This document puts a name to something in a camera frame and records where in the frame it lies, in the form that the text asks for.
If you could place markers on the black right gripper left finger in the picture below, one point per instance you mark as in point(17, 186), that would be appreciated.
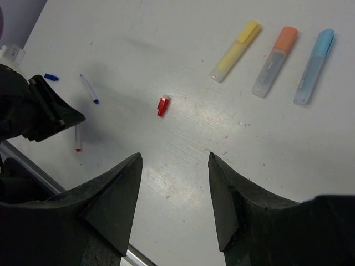
point(87, 225)

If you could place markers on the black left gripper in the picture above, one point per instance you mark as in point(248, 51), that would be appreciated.
point(31, 108)

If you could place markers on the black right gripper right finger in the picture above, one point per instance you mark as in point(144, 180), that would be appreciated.
point(257, 227)

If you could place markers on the thin red pen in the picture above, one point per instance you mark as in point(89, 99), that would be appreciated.
point(78, 143)

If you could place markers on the red marker cap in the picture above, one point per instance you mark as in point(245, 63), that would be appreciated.
point(163, 105)

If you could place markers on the yellow highlighter marker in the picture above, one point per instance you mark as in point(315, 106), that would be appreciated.
point(229, 59)

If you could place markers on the orange clear marker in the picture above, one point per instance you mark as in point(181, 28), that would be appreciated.
point(269, 72)

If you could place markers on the orange marker cap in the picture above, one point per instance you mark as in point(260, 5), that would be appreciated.
point(286, 39)

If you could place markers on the yellow marker cap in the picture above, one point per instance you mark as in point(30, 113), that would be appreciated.
point(252, 28)

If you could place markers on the blue marker cap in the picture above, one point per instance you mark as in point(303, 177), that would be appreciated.
point(323, 43)

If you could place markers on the blue highlighter marker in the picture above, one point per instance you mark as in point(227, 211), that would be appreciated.
point(308, 80)

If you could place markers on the thin blue pen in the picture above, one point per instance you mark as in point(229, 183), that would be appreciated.
point(89, 89)

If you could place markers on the small blue pen cap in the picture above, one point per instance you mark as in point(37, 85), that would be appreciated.
point(51, 77)

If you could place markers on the aluminium frame rail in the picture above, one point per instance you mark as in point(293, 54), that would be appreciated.
point(133, 256)

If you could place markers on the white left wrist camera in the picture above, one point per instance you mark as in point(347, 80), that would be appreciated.
point(12, 56)

